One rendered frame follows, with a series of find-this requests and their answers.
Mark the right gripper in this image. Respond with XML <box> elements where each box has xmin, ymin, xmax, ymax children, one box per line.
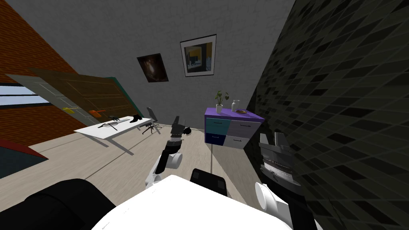
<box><xmin>258</xmin><ymin>132</ymin><xmax>296</xmax><ymax>168</ymax></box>

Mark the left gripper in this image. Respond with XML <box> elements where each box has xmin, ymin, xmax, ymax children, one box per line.
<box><xmin>170</xmin><ymin>115</ymin><xmax>192</xmax><ymax>139</ymax></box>

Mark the grey office chair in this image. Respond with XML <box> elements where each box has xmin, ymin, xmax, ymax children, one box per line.
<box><xmin>141</xmin><ymin>107</ymin><xmax>163</xmax><ymax>135</ymax></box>

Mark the purple topped dresser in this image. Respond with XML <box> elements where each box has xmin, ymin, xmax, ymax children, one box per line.
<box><xmin>204</xmin><ymin>90</ymin><xmax>266</xmax><ymax>150</ymax></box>

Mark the dark frameless picture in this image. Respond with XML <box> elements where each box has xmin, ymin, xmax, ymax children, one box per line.
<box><xmin>137</xmin><ymin>53</ymin><xmax>169</xmax><ymax>83</ymax></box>

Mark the white framed picture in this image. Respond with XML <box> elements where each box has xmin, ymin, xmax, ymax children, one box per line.
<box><xmin>180</xmin><ymin>34</ymin><xmax>217</xmax><ymax>77</ymax></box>

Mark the white table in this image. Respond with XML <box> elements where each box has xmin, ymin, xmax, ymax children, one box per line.
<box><xmin>73</xmin><ymin>114</ymin><xmax>153</xmax><ymax>156</ymax></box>

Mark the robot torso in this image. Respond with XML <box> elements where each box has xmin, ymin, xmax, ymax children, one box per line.
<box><xmin>91</xmin><ymin>168</ymin><xmax>324</xmax><ymax>230</ymax></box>

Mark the brown door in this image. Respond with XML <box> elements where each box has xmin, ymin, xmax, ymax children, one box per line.
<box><xmin>28</xmin><ymin>67</ymin><xmax>144</xmax><ymax>121</ymax></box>

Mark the grey door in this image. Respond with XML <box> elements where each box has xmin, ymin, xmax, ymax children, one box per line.
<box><xmin>6</xmin><ymin>74</ymin><xmax>100</xmax><ymax>127</ymax></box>

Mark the window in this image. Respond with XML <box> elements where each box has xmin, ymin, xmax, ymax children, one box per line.
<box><xmin>0</xmin><ymin>82</ymin><xmax>52</xmax><ymax>109</ymax></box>

